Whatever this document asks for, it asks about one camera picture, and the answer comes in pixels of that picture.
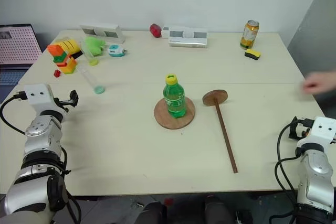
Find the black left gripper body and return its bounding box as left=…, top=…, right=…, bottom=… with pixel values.
left=53, top=97, right=70, bottom=114

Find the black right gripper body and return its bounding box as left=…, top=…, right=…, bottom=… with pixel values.
left=296, top=118, right=316, bottom=141

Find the wooden peg stand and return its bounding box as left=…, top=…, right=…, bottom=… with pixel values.
left=202, top=89, right=239, bottom=174

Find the round wooden coaster disc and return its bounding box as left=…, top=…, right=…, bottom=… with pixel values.
left=153, top=97, right=196, bottom=131

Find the person's bare hand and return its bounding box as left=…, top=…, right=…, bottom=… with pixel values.
left=301, top=71, right=336, bottom=95

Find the clear plastic tube green cap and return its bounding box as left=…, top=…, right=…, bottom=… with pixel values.
left=78, top=66, right=106, bottom=95

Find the orange yellow toy block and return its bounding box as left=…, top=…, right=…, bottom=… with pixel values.
left=55, top=57, right=78, bottom=75

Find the green toy block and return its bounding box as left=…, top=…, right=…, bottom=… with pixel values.
left=52, top=51, right=68, bottom=63

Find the yellow striped toy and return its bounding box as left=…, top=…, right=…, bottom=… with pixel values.
left=54, top=38, right=81, bottom=53

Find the green soft toy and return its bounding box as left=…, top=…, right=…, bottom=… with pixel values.
left=83, top=36, right=107, bottom=57

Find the teal white tape gadget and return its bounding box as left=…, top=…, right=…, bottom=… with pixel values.
left=108, top=44, right=130, bottom=58

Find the long white cardboard box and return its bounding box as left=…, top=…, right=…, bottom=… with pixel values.
left=79, top=24, right=125, bottom=44

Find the laptop with pink screen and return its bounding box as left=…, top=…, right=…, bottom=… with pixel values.
left=0, top=23, right=43, bottom=88

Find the yellow black sponge eraser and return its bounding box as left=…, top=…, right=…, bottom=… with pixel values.
left=244, top=48, right=263, bottom=61

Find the orange drink can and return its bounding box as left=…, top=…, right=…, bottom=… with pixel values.
left=239, top=19, right=260, bottom=50

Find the green soda bottle yellow cap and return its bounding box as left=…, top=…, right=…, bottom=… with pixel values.
left=162, top=73, right=187, bottom=119

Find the red round object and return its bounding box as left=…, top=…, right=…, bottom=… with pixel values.
left=149, top=23, right=163, bottom=39

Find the dark rounded shape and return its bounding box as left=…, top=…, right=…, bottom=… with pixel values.
left=141, top=201, right=168, bottom=224
left=204, top=195, right=235, bottom=224

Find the large white cardboard box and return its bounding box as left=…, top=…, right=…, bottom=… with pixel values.
left=167, top=26, right=209, bottom=49

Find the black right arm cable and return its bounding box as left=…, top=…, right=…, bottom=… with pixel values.
left=268, top=124, right=303, bottom=224

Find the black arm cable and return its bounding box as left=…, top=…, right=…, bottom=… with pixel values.
left=0, top=91, right=27, bottom=135
left=268, top=124, right=303, bottom=224

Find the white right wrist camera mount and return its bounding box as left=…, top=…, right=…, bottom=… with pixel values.
left=297, top=116, right=336, bottom=149

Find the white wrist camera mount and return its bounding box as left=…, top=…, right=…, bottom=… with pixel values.
left=24, top=83, right=55, bottom=112
left=297, top=116, right=336, bottom=149

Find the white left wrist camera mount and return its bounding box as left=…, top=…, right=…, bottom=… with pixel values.
left=24, top=83, right=55, bottom=112

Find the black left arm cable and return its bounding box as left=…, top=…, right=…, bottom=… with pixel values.
left=0, top=91, right=27, bottom=135

